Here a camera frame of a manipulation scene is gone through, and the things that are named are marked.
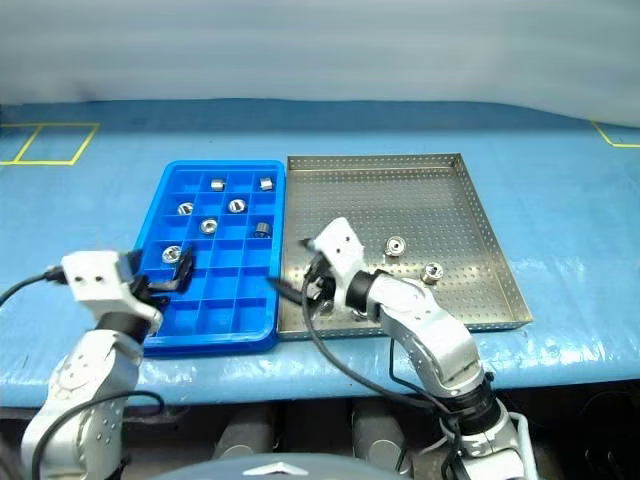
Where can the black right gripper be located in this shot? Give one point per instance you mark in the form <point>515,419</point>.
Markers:
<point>322,287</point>

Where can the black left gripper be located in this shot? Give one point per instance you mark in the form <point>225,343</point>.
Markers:
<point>137,282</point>

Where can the metal roller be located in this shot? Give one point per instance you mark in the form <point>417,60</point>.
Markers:
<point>185,208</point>
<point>217,184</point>
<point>432,272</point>
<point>358,314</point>
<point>261,230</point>
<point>266,183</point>
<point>208,226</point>
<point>326,306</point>
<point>171,254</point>
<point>236,205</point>
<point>395,246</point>

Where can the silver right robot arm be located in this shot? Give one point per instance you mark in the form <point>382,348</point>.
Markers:
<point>430,325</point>

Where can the blue compartment tray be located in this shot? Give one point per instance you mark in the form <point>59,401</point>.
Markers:
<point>220,295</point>

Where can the perforated steel tray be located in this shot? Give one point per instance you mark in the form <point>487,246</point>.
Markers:
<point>400,200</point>

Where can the grey rounded robot torso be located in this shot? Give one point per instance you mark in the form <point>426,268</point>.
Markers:
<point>280,469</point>

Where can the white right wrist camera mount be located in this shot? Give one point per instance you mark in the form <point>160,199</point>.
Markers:
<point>340,242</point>

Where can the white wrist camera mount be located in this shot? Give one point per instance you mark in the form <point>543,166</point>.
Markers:
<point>340,242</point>
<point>92,275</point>

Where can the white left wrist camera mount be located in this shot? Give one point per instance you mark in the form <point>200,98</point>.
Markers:
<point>92,275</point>

